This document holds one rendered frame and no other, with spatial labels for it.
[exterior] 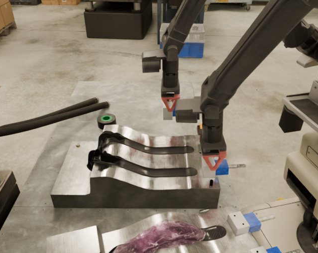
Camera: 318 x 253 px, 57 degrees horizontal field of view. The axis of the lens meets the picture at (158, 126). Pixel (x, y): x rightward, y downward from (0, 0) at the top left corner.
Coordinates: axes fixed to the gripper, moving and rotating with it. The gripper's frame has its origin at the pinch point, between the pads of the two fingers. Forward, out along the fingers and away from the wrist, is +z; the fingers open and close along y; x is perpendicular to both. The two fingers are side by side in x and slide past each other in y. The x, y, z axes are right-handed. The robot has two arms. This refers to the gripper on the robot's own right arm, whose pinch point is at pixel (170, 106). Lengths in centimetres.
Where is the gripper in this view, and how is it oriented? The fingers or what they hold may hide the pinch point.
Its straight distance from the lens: 111.2
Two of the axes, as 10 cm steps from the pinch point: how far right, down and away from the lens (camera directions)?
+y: -0.2, 5.7, -8.2
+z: 0.2, 8.2, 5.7
